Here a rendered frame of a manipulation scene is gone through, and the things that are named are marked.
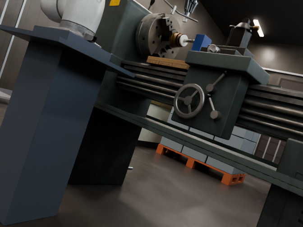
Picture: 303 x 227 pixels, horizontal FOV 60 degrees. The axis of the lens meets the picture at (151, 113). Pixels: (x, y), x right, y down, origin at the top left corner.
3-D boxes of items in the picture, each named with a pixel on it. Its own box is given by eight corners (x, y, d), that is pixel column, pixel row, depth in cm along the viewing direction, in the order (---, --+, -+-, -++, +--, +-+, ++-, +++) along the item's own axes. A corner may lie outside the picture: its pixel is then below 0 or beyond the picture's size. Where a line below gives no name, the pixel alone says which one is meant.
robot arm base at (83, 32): (76, 34, 102) (81, 21, 102) (45, 29, 115) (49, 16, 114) (107, 51, 118) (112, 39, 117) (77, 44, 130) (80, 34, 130)
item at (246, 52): (204, 53, 131) (208, 44, 131) (214, 61, 139) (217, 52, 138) (242, 58, 117) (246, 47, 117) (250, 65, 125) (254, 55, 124)
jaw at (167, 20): (159, 35, 169) (156, 16, 163) (164, 33, 172) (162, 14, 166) (172, 36, 162) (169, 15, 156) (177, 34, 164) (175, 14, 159)
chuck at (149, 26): (131, 48, 164) (151, 3, 165) (161, 69, 187) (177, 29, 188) (140, 49, 158) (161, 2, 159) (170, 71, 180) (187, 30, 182)
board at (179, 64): (146, 62, 151) (148, 55, 151) (181, 80, 177) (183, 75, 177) (186, 69, 131) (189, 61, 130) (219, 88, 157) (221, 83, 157)
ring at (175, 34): (169, 29, 163) (181, 29, 157) (178, 35, 170) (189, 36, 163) (165, 43, 163) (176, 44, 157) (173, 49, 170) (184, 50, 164)
